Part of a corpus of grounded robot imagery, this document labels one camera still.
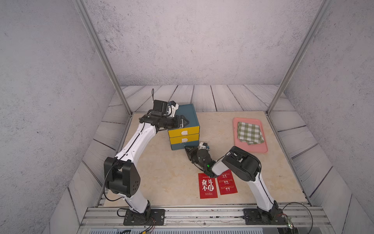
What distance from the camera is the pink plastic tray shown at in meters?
1.01

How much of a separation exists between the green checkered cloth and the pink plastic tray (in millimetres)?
11

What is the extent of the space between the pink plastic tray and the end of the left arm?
45 cm

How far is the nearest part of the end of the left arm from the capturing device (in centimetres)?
61

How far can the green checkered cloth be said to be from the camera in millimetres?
1036
